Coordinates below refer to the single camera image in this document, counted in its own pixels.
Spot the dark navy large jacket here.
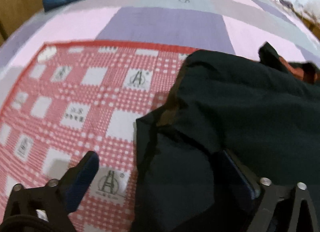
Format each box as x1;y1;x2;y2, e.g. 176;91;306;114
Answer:
131;43;319;231

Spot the red white checkered cloth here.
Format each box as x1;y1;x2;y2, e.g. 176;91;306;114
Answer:
1;40;194;231

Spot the wooden bedside table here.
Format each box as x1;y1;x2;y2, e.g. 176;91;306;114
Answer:
295;11;320;39

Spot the purple pink patchwork bedsheet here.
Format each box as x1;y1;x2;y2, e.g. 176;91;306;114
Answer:
0;0;320;90

